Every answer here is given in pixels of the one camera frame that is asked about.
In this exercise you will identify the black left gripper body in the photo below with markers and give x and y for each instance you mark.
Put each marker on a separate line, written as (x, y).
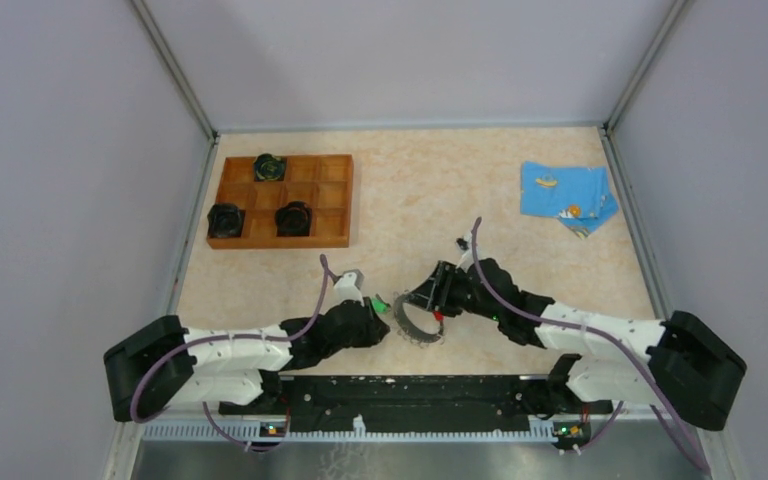
(365, 337)

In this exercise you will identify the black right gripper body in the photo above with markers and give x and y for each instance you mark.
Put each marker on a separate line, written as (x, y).
(464, 299)

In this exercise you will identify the green key tag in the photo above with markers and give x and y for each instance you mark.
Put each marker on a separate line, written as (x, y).
(380, 306)

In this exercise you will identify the large metal keyring red grip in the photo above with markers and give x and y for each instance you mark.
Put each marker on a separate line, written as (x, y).
(411, 331)

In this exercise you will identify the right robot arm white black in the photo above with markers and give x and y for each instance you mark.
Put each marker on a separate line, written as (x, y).
(677, 363)

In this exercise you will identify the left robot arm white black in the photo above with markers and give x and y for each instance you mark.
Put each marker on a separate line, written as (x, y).
(168, 364)

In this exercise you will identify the dark rolled item front middle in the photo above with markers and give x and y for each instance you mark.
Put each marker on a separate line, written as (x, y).
(294, 220)

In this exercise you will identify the wooden compartment tray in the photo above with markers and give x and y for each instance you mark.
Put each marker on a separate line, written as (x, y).
(324, 182)

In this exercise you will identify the blue cartoon print cloth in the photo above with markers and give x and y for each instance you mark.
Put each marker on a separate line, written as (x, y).
(580, 198)

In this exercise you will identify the dark rolled item front left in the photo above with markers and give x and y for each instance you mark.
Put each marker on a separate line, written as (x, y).
(225, 220)

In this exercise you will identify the dark green rolled item back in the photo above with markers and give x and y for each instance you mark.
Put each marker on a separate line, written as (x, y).
(269, 168)

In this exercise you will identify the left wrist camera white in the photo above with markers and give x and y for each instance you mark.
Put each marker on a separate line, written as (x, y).
(348, 286)

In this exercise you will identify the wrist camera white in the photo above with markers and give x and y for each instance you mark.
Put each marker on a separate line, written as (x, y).
(464, 244)
(348, 286)

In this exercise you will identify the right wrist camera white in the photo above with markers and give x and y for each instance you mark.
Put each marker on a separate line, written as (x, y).
(464, 244)

